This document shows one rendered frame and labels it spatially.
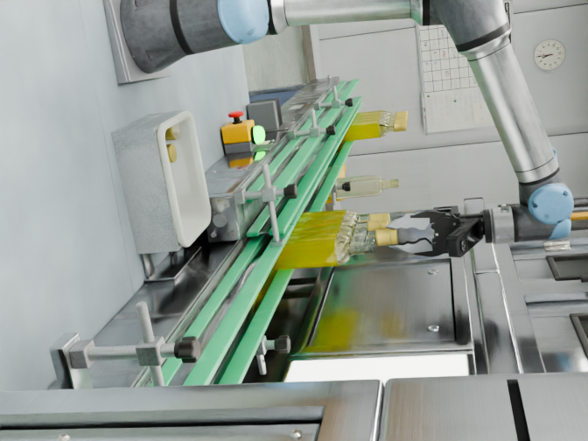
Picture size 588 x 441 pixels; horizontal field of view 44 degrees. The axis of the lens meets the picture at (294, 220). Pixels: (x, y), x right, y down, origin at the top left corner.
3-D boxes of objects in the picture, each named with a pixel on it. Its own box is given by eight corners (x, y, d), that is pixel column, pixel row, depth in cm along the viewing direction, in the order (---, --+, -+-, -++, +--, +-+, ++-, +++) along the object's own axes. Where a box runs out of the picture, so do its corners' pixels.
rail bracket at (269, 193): (241, 250, 145) (303, 245, 143) (227, 169, 141) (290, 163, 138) (246, 245, 148) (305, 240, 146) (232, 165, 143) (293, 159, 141)
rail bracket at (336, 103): (312, 111, 241) (352, 107, 238) (309, 89, 239) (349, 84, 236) (314, 109, 245) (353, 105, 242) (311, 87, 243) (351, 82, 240)
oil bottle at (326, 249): (250, 272, 152) (352, 265, 147) (246, 247, 150) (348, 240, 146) (256, 262, 157) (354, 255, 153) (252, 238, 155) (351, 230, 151)
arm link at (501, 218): (514, 248, 147) (513, 209, 145) (491, 249, 148) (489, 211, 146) (511, 235, 154) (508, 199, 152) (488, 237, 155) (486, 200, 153)
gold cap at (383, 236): (376, 248, 152) (397, 247, 151) (374, 232, 151) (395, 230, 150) (378, 242, 156) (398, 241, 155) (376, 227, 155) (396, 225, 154)
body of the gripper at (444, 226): (432, 239, 159) (489, 235, 156) (432, 253, 151) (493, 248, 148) (430, 206, 157) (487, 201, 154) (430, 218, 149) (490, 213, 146)
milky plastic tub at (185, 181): (139, 255, 129) (185, 251, 127) (112, 131, 122) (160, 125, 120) (171, 224, 145) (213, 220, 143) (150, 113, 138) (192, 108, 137)
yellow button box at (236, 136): (223, 154, 183) (251, 151, 182) (218, 125, 181) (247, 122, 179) (230, 148, 190) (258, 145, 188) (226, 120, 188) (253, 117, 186)
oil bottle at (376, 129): (330, 143, 270) (406, 135, 264) (328, 128, 268) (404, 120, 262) (332, 140, 275) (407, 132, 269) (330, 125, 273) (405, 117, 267)
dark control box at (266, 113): (248, 132, 209) (277, 129, 207) (244, 105, 207) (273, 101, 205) (255, 127, 217) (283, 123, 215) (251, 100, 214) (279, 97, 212)
